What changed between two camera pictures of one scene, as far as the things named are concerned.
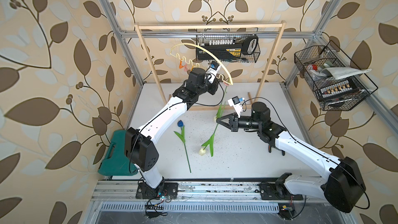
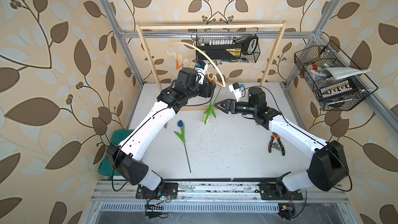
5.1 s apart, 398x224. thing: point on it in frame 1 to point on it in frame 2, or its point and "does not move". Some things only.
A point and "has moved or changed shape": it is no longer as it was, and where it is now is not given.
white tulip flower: [210, 141] to [210, 109]
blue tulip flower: [182, 137] does not move
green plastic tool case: [117, 163] does not move
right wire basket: [338, 85] does not move
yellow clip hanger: [217, 58] has moved or changed shape
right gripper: [234, 122] to [233, 109]
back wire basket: [230, 48] does not move
